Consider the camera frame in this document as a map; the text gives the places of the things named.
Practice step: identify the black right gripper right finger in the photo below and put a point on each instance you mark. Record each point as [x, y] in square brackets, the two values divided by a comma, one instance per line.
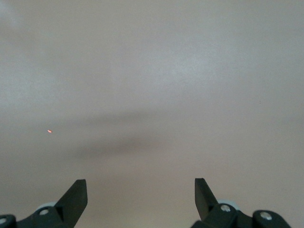
[225, 218]

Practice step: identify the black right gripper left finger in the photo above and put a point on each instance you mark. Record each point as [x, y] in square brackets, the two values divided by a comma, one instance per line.
[47, 218]

